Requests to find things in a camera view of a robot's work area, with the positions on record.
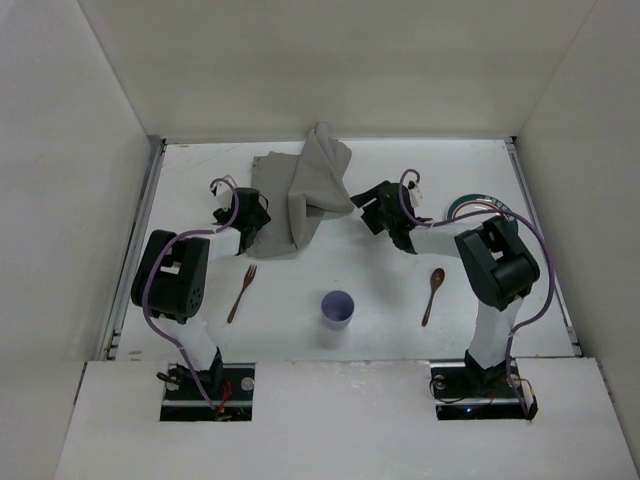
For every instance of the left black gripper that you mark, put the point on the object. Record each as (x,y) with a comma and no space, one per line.
(257,220)

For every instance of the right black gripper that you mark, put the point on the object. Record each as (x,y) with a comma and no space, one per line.
(375,209)

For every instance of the grey cloth placemat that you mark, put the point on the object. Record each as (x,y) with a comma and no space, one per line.
(300,189)

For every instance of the white plate green rim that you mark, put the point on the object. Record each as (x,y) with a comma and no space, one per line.
(475,202)

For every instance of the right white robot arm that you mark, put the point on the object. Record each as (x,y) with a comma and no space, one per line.
(500,268)

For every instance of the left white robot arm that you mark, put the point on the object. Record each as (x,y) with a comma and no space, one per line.
(169,286)

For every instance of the brown wooden fork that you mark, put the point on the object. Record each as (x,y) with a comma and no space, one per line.
(247,281)

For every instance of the brown wooden spoon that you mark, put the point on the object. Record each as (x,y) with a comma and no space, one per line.
(436,280)

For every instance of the purple plastic cup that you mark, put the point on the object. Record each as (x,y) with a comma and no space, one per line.
(337,310)

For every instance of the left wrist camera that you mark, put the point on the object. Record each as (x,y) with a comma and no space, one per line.
(222,190)

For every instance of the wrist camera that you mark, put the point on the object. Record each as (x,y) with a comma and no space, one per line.
(222,190)
(414,194)

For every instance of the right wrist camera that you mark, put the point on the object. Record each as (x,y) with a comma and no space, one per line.
(414,194)

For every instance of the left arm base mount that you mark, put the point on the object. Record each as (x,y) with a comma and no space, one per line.
(229,387)

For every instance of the left aluminium table rail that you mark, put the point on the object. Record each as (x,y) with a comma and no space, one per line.
(115,318)

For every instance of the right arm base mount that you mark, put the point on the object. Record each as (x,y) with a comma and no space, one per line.
(459,395)

